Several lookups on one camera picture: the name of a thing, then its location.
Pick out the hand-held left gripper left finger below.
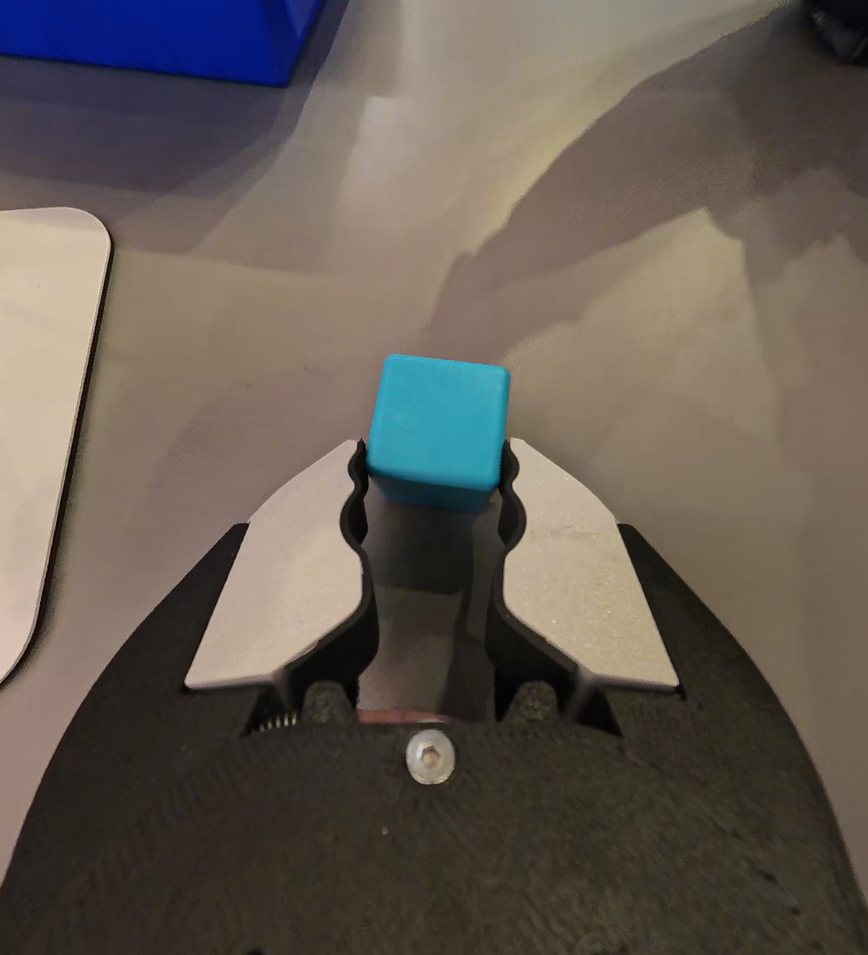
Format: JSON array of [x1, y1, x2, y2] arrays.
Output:
[[183, 439, 380, 711]]

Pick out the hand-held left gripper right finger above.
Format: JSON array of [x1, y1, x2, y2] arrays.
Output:
[[488, 437, 681, 717]]

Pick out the teal cube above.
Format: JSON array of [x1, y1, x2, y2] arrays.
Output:
[[365, 354, 512, 513]]

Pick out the blue plastic bin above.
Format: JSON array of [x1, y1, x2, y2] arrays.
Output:
[[0, 0, 331, 88]]

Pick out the grey desk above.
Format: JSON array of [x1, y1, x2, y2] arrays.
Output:
[[0, 0, 868, 955]]

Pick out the white stand with wooden board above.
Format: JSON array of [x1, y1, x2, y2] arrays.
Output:
[[0, 207, 114, 713]]

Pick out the black and red bag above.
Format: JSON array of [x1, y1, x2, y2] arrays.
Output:
[[805, 0, 868, 120]]

